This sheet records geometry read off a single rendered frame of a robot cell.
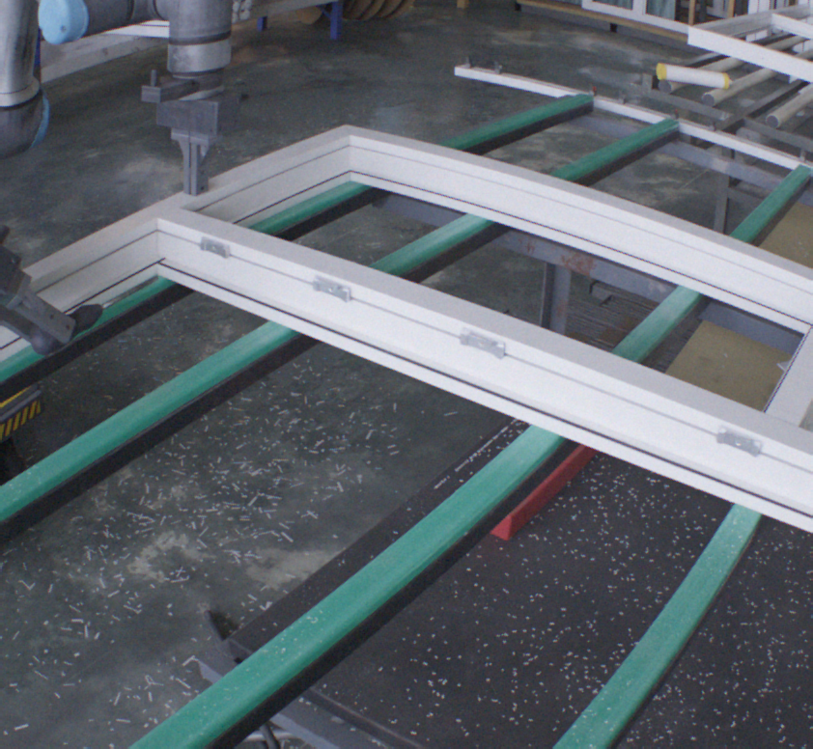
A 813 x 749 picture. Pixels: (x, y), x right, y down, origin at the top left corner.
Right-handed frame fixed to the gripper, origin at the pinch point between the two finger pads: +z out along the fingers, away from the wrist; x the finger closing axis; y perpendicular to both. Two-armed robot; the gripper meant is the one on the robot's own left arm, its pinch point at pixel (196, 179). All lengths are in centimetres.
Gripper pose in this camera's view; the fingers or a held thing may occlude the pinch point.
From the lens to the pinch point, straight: 140.7
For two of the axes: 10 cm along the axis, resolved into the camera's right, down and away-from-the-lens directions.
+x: -8.2, -3.2, 4.7
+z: -0.4, 8.6, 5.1
